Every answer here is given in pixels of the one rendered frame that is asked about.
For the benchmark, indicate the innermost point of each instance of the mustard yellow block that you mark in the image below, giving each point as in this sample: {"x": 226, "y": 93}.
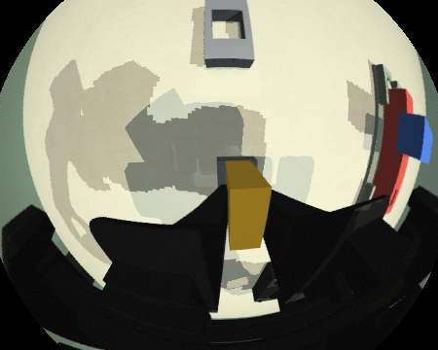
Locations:
{"x": 249, "y": 197}

